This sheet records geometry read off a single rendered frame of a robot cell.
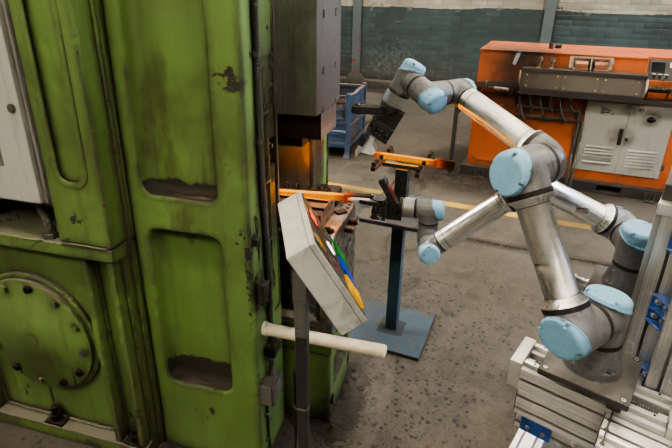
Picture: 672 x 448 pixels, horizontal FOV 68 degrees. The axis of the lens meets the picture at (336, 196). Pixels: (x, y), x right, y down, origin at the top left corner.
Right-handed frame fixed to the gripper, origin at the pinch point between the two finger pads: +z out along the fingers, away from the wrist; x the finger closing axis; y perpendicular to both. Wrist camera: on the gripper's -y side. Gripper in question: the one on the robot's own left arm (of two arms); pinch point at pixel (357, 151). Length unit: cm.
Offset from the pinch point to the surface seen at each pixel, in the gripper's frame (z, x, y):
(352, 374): 113, 30, 52
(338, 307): 17, -57, 19
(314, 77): -15.5, -3.2, -23.8
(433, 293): 99, 114, 81
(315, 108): -6.6, -3.2, -18.9
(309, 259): 7, -60, 6
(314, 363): 91, -1, 29
